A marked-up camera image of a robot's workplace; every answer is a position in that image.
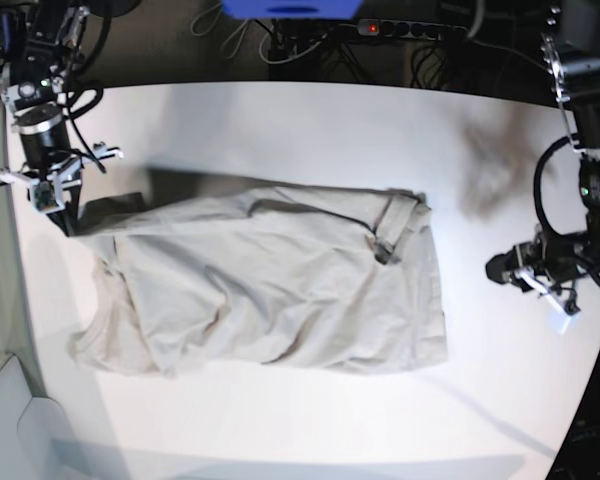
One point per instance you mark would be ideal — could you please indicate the blue box top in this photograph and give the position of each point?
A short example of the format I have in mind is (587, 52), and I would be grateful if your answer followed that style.
(291, 9)

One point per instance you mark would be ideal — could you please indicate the black power strip red switch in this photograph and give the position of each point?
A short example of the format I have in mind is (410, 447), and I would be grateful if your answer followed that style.
(408, 30)

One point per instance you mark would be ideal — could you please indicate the beige t-shirt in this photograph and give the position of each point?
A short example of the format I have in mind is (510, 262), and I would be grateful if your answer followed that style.
(342, 280)

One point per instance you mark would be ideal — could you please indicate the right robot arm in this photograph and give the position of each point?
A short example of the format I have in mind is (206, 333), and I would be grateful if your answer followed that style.
(40, 87)

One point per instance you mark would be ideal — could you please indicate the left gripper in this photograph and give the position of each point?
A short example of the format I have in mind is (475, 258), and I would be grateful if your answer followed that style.
(547, 266)

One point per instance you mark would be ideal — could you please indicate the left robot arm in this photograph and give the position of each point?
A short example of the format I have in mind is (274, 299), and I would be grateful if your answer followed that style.
(571, 50)

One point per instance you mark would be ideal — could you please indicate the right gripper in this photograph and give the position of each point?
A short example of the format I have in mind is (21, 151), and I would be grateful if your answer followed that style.
(46, 190)

